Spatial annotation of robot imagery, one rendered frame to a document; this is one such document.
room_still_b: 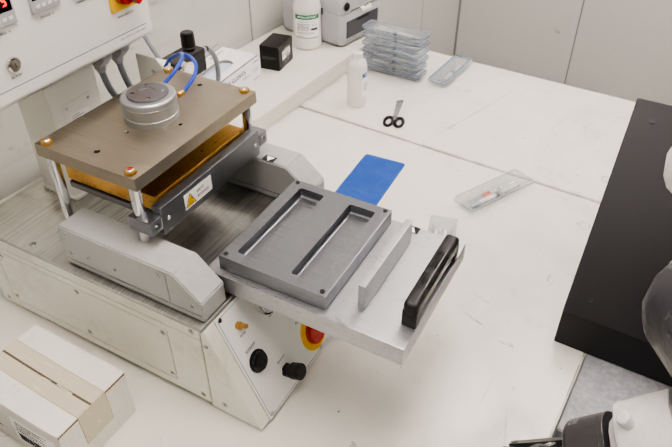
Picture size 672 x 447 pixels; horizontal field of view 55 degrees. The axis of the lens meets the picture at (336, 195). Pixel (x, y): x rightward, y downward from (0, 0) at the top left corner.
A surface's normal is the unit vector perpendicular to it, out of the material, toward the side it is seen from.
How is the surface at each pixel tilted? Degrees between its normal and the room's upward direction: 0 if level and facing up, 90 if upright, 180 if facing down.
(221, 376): 90
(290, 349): 65
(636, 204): 47
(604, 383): 0
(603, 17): 90
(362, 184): 0
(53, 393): 1
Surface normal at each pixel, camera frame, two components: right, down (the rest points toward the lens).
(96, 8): 0.88, 0.29
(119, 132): 0.00, -0.80
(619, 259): -0.36, -0.18
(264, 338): 0.80, -0.08
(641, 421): -0.60, -0.67
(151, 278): -0.47, 0.53
